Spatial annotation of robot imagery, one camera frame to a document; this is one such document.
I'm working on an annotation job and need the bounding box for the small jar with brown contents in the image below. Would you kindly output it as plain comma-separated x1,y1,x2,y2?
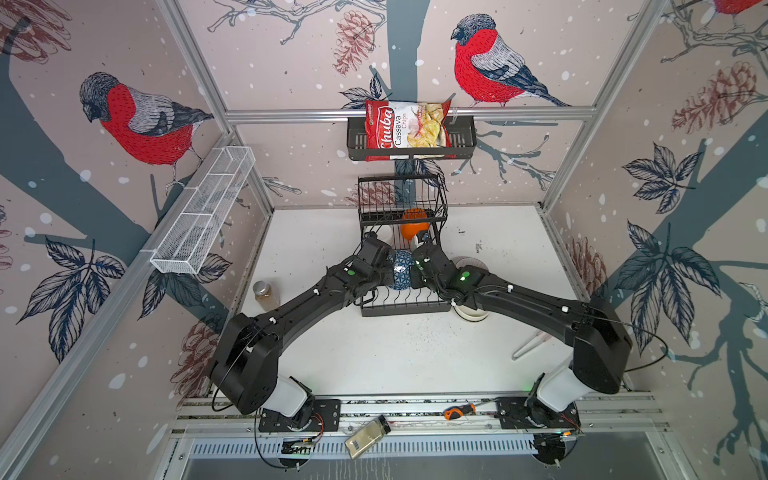
253,280,280,312

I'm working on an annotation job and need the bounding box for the beige electronic box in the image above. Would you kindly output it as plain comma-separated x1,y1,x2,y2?
344,415,391,459

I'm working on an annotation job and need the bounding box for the black wire dish rack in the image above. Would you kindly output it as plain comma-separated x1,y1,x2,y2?
352,173,450,318

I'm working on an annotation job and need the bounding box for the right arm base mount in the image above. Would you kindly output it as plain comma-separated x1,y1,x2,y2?
494,374,583,467

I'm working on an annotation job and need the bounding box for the orange handled screwdriver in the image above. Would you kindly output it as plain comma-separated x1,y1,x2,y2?
443,403,476,421

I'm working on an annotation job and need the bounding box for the red cassava chips bag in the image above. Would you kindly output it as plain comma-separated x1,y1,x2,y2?
365,100,452,150

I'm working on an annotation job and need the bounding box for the black wall basket shelf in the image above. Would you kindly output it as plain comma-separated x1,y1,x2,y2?
347,116,477,161

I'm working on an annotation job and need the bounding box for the orange glass bowl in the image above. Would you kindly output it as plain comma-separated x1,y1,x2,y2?
400,208,429,242

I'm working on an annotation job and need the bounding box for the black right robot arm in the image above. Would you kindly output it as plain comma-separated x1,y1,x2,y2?
412,242,633,412

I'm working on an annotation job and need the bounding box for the white wire wall shelf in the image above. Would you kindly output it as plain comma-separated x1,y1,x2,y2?
150,146,255,275

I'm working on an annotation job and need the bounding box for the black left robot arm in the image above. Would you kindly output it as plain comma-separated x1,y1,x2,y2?
206,234,393,415

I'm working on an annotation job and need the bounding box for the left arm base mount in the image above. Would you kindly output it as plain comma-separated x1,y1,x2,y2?
257,378,341,433

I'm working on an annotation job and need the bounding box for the blue patterned bowl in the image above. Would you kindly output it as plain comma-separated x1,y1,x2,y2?
390,250,415,291

